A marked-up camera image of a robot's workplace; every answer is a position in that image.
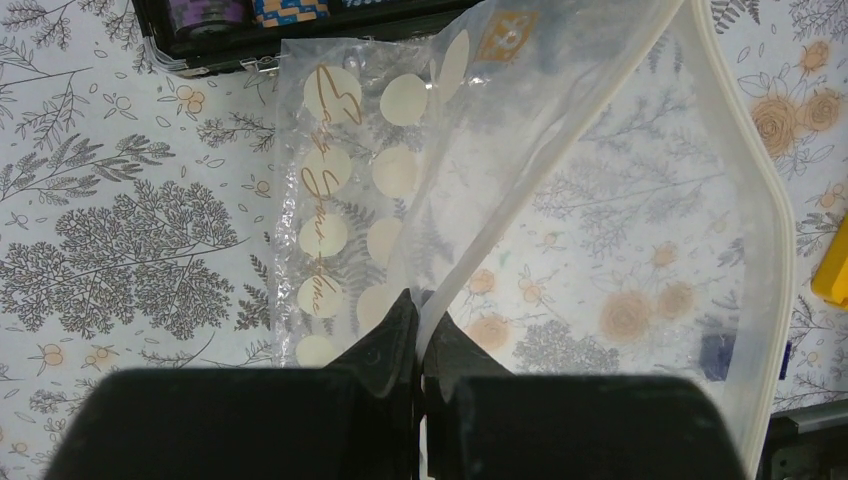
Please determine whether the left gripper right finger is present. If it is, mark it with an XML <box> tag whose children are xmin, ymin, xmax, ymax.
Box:
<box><xmin>423</xmin><ymin>316</ymin><xmax>745</xmax><ymax>479</ymax></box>

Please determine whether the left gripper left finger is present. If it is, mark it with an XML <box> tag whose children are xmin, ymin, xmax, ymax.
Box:
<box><xmin>46</xmin><ymin>292</ymin><xmax>419</xmax><ymax>479</ymax></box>

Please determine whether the clear dotted zip top bag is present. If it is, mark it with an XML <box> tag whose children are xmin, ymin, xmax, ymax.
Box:
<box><xmin>269</xmin><ymin>1</ymin><xmax>794</xmax><ymax>476</ymax></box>

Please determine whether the blue toy brick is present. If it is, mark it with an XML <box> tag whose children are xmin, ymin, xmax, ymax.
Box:
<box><xmin>688</xmin><ymin>329</ymin><xmax>794</xmax><ymax>382</ymax></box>

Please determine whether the floral table mat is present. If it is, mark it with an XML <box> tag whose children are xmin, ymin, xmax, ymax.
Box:
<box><xmin>1</xmin><ymin>1</ymin><xmax>847</xmax><ymax>479</ymax></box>

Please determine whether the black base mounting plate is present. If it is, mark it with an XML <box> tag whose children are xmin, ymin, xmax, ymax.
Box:
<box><xmin>756</xmin><ymin>400</ymin><xmax>847</xmax><ymax>480</ymax></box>

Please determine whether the yellow triangular plastic tool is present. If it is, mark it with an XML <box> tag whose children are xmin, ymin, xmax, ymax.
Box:
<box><xmin>811</xmin><ymin>218</ymin><xmax>847</xmax><ymax>310</ymax></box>

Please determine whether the black poker chip case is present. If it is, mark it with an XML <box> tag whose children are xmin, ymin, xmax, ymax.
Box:
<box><xmin>132</xmin><ymin>1</ymin><xmax>474</xmax><ymax>79</ymax></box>

